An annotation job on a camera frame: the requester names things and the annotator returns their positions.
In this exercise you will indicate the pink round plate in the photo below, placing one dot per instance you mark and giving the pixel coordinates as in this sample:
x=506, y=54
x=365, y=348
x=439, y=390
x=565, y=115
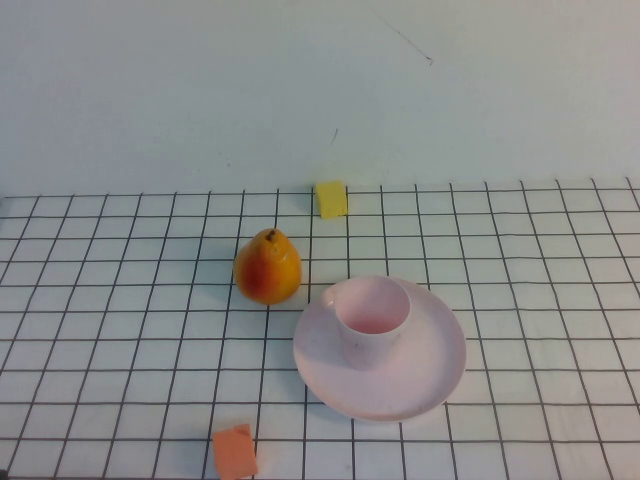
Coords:
x=425, y=372

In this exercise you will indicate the orange yellow pear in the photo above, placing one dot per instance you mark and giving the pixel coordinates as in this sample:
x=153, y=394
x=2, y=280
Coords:
x=267, y=275

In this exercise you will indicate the pink plastic cup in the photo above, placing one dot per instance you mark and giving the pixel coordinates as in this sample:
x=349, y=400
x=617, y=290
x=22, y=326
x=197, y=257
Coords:
x=372, y=345

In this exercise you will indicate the yellow block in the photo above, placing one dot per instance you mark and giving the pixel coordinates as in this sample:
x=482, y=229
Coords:
x=331, y=201

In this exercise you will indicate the orange block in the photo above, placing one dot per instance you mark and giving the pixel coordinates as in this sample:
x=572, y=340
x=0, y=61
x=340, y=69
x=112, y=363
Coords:
x=234, y=454

